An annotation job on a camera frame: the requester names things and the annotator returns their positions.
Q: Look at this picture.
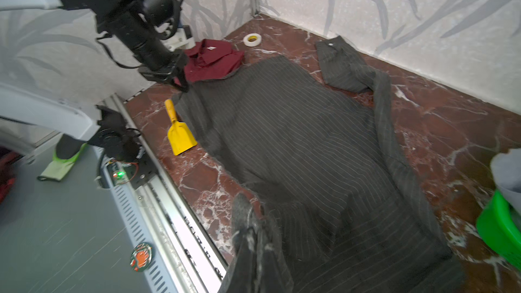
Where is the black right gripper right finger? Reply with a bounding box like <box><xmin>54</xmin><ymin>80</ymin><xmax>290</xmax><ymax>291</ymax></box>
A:
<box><xmin>255</xmin><ymin>228</ymin><xmax>293</xmax><ymax>292</ymax></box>

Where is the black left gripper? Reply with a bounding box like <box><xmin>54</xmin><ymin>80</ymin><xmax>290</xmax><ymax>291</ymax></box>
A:
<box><xmin>138</xmin><ymin>49</ymin><xmax>189</xmax><ymax>92</ymax></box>

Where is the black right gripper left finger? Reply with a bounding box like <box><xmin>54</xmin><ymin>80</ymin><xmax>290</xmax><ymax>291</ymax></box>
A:
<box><xmin>218</xmin><ymin>193</ymin><xmax>260</xmax><ymax>292</ymax></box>

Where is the dark grey striped shirt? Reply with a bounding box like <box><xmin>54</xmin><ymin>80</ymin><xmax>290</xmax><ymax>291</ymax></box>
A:
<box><xmin>173</xmin><ymin>37</ymin><xmax>465</xmax><ymax>292</ymax></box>

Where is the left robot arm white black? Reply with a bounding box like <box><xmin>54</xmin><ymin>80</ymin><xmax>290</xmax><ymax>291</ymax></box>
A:
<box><xmin>1</xmin><ymin>0</ymin><xmax>190</xmax><ymax>163</ymax></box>

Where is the maroon folded shirt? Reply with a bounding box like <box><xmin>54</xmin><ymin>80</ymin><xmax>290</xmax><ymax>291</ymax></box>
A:
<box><xmin>184</xmin><ymin>39</ymin><xmax>244</xmax><ymax>84</ymax></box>

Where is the yellow toy shovel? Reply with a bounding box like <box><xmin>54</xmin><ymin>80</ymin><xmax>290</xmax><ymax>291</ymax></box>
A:
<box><xmin>164</xmin><ymin>99</ymin><xmax>198</xmax><ymax>156</ymax></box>

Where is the white tape roll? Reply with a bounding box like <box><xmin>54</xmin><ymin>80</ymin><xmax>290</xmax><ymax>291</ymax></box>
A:
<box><xmin>243</xmin><ymin>33</ymin><xmax>262</xmax><ymax>47</ymax></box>

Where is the round red sticker badge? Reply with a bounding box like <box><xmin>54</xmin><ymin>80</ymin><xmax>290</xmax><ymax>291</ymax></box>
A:
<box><xmin>130</xmin><ymin>242</ymin><xmax>154</xmax><ymax>272</ymax></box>

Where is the small green circuit board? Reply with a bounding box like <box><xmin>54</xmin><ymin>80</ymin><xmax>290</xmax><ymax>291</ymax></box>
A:
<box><xmin>106</xmin><ymin>160</ymin><xmax>139</xmax><ymax>186</ymax></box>

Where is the green plastic basket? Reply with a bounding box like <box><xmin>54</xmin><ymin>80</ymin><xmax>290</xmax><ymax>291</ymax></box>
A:
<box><xmin>476</xmin><ymin>190</ymin><xmax>520</xmax><ymax>271</ymax></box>

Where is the light grey shirt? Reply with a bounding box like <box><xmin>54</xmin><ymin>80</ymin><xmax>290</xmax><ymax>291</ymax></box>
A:
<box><xmin>491</xmin><ymin>149</ymin><xmax>521</xmax><ymax>214</ymax></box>

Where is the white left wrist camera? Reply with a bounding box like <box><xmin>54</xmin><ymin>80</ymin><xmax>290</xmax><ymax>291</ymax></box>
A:
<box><xmin>163</xmin><ymin>25</ymin><xmax>195</xmax><ymax>52</ymax></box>

